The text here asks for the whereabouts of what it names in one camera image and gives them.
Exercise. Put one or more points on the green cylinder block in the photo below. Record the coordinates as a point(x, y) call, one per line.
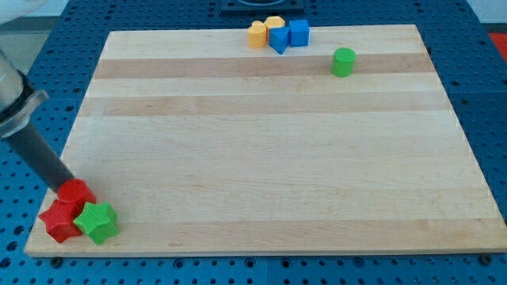
point(343, 62)

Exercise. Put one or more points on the yellow hexagon block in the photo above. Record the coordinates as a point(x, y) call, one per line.
point(273, 22)

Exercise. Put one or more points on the blue cube block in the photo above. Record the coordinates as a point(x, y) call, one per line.
point(299, 33)

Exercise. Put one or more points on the red cylinder block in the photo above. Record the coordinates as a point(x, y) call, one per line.
point(76, 191)

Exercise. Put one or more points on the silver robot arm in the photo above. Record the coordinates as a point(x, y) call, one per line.
point(18, 98)

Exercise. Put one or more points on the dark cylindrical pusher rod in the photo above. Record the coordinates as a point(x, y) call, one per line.
point(32, 147)

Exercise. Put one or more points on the green star block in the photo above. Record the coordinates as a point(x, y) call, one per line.
point(98, 222)

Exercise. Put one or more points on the yellow heart-shaped block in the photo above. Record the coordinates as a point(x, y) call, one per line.
point(257, 35)

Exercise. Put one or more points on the red star block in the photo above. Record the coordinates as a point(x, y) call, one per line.
point(59, 220)

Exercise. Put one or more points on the light wooden board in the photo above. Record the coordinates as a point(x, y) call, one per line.
point(206, 147)

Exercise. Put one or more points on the blue triangular block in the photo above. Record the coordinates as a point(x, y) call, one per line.
point(279, 38)

